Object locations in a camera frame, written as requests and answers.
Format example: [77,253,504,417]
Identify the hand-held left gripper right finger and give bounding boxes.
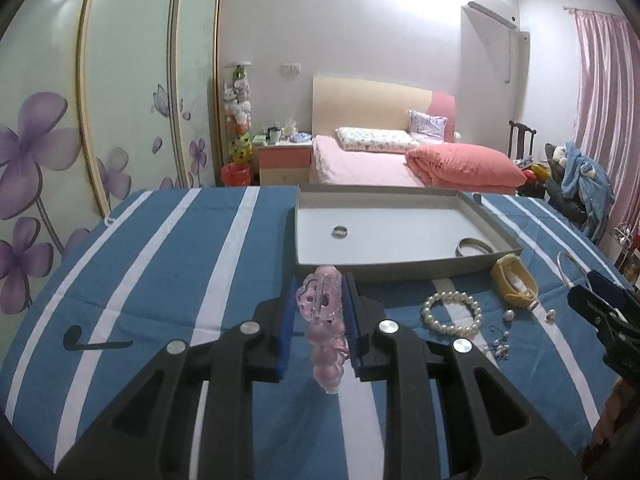
[341,272,586,480]

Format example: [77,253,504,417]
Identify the yellow watch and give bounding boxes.
[490,255,540,311]

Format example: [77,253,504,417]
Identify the pink beige nightstand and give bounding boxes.
[252,135,313,186]

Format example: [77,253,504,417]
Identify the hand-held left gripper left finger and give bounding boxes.
[55,275,301,480]

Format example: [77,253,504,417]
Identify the pink bead bracelet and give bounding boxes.
[296,267,349,395]

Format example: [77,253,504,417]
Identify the plush toy column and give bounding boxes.
[223,62,253,166]

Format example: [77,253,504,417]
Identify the blue white striped tablecloth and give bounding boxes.
[0,185,640,480]

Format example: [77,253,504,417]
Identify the thin silver bangle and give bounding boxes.
[556,251,593,291]

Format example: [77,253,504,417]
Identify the red yellow toys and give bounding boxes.
[520,160,551,184]

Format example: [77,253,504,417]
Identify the white air conditioner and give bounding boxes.
[461,0,531,41]

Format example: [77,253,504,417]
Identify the black chair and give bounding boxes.
[544,142,591,226]

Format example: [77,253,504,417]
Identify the red trash bin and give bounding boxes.
[221,162,251,187]

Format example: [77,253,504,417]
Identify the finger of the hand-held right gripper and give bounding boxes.
[567,285,640,346]
[586,270,640,311]

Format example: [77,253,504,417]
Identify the pink curtain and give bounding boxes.
[570,7,640,261]

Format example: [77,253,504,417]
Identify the blue plush robe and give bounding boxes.
[560,141,613,241]

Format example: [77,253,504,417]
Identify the curtain rod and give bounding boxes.
[562,5,621,17]

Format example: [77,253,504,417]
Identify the bed with beige pink headboard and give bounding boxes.
[310,77,518,196]

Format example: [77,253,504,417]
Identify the metal wire rack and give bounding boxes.
[610,222,635,252]

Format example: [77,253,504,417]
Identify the flower print sliding wardrobe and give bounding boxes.
[0,0,223,311]

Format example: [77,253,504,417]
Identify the white patterned pillow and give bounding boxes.
[335,126,421,154]

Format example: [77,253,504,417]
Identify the wide silver bangle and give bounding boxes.
[455,237,493,259]

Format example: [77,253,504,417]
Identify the air conditioner cord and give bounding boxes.
[502,25,513,83]

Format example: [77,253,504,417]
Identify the white pearl bracelet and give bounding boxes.
[421,291,484,338]

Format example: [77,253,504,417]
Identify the silver earring cluster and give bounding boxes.
[482,325,512,361]

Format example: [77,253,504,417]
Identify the purple pillow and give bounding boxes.
[408,110,448,140]

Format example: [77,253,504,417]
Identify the folded pink quilt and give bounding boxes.
[404,142,528,190]

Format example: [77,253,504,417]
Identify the dark wooden chair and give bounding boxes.
[507,120,537,161]

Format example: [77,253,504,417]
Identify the grey cardboard tray box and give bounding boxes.
[285,183,525,283]

